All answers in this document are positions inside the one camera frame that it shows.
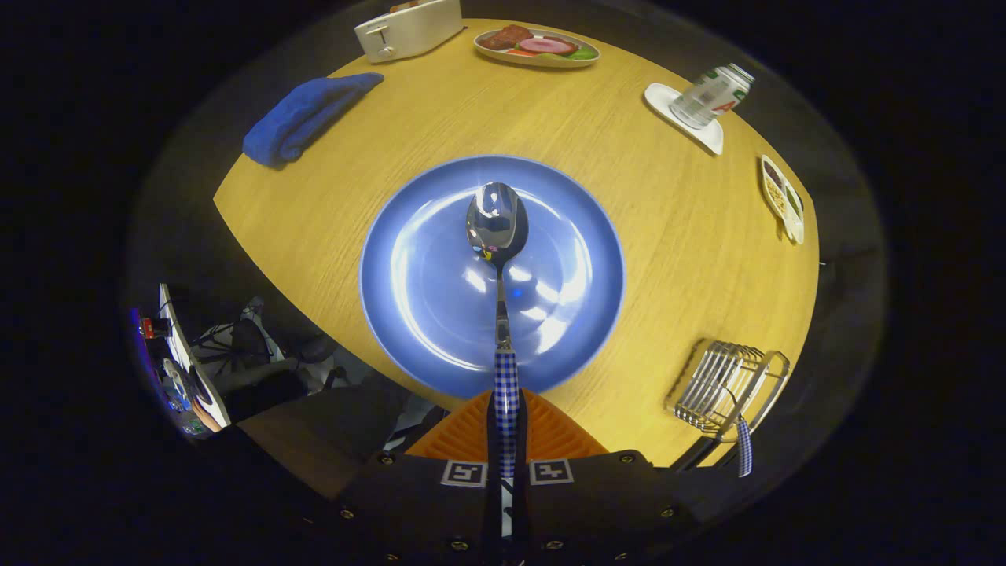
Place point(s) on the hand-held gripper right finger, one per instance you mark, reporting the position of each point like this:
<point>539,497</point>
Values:
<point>605,503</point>

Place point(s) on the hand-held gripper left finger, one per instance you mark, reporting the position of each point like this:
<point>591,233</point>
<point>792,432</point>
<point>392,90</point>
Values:
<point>416,503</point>

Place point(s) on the person's dark clothing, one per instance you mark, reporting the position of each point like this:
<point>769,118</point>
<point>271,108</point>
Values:
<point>314,432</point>

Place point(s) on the blue round plate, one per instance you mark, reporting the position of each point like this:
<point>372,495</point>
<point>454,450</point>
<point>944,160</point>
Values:
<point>424,275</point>

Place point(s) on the white-edged screen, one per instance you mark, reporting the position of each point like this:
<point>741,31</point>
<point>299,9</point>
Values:
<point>177,346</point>

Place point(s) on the white divided tray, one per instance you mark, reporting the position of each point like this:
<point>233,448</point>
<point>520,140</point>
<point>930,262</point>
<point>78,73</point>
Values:
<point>795,229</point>

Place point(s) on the yellow beans heap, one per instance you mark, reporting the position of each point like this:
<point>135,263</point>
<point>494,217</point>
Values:
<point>777,200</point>

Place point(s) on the green beans heap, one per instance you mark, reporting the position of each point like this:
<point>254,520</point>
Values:
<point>794,201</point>

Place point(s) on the dark beans heap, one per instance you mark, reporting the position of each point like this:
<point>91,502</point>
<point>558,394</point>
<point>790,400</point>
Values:
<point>774,174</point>

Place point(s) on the white coaster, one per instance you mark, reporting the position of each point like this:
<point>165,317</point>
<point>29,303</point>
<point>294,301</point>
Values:
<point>707,137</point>

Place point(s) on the blue folded cloth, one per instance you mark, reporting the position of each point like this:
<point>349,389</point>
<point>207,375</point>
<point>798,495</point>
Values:
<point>306,118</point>

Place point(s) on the white and green bottle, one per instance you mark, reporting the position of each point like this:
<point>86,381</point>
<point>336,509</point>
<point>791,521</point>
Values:
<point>711,94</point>

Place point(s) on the grey oval food plate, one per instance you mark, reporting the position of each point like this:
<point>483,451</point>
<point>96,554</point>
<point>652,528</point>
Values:
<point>542,62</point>

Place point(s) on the green lettuce leaf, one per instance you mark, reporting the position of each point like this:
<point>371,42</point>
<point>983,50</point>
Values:
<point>583,53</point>

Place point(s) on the red tomato slice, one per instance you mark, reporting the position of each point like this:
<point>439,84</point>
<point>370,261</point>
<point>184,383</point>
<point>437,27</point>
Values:
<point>520,53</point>

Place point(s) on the pink ham slice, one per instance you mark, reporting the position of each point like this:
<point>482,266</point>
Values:
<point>546,46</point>

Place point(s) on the brown meat piece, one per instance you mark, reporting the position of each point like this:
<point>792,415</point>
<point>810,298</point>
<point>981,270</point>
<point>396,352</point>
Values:
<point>507,37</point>
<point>559,38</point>

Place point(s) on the white toaster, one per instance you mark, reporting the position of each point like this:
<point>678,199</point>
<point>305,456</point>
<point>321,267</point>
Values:
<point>416,27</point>

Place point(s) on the toast slice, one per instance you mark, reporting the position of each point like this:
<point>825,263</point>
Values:
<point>405,5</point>

